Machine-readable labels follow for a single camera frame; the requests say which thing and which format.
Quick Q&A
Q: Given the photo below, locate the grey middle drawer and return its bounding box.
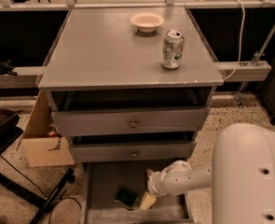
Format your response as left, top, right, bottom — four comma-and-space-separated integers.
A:
69, 141, 196, 162

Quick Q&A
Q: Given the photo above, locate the white bowl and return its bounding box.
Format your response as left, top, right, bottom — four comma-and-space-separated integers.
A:
131, 12, 164, 33

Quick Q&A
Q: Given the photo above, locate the white cable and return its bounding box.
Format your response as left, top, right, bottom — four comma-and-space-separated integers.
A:
222, 0, 247, 81

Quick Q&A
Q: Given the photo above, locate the cardboard box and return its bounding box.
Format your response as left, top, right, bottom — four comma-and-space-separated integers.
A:
21, 91, 75, 167

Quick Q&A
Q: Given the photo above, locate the grey drawer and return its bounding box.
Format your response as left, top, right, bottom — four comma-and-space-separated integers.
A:
69, 141, 196, 162
80, 160, 194, 224
52, 106, 209, 136

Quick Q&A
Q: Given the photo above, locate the grey bottom drawer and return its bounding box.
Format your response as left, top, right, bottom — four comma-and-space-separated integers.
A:
80, 160, 194, 224

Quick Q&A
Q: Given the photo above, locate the black object on rail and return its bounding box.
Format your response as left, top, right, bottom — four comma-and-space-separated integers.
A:
0, 60, 18, 76

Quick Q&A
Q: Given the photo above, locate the round drawer knob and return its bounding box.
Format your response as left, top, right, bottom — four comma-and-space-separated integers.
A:
131, 150, 138, 158
130, 119, 138, 128

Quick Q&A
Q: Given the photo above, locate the grey top drawer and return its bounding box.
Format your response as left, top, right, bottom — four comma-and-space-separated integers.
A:
52, 106, 209, 136

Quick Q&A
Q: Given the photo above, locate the grey drawer cabinet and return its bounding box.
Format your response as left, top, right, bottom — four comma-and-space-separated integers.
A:
38, 7, 223, 162

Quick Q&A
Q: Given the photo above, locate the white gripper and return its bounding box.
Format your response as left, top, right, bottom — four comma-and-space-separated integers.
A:
139, 161, 191, 210

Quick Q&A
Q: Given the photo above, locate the round top drawer knob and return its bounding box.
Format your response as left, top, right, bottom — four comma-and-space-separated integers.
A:
130, 119, 138, 128

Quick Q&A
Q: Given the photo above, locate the round middle drawer knob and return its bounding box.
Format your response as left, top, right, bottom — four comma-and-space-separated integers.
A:
131, 150, 138, 158

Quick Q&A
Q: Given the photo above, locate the black floor cable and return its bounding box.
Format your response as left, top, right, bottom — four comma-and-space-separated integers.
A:
48, 197, 83, 224

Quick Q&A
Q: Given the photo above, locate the black chair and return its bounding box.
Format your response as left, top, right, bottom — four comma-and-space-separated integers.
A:
0, 97, 80, 224

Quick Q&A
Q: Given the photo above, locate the silver soda can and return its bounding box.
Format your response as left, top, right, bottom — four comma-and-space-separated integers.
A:
162, 29, 185, 69

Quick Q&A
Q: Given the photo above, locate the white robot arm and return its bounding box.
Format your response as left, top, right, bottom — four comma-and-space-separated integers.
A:
140, 123, 275, 224

